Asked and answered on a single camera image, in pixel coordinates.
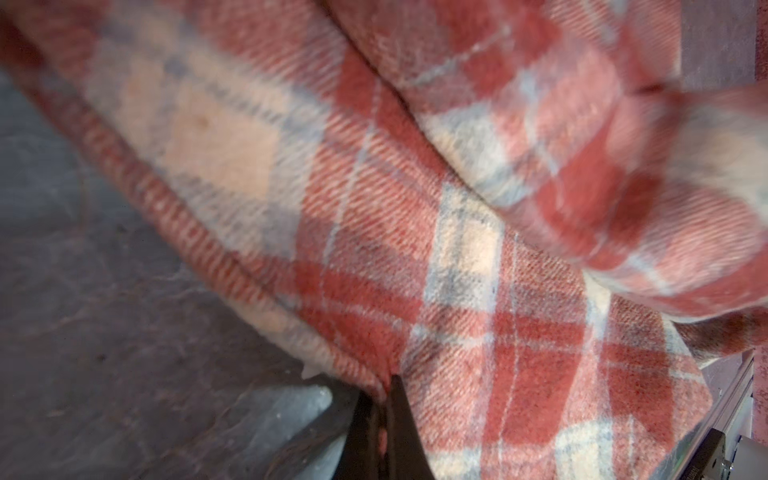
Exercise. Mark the red plaid skirt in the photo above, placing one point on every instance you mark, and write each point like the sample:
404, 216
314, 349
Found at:
512, 206

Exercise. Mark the aluminium front rail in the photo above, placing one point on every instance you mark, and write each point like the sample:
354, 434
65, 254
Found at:
723, 446

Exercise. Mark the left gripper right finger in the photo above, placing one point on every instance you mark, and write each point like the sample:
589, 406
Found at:
405, 456

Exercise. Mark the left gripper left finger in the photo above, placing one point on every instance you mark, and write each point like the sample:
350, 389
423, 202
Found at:
361, 457

